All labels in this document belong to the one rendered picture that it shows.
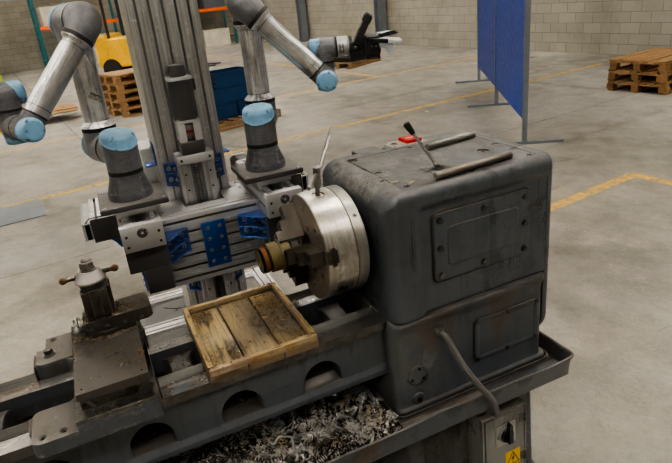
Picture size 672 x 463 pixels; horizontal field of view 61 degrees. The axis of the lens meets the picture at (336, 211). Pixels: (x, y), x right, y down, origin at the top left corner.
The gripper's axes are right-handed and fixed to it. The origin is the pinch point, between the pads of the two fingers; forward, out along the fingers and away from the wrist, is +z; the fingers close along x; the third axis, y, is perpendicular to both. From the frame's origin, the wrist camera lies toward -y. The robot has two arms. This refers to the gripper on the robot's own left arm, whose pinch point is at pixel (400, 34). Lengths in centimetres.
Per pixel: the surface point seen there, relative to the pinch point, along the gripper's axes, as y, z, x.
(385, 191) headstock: 22, -18, 82
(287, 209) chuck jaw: 30, -46, 72
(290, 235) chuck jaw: 35, -45, 78
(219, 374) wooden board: 55, -66, 110
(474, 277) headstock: 55, 7, 82
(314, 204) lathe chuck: 25, -37, 81
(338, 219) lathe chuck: 28, -31, 85
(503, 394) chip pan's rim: 90, 14, 95
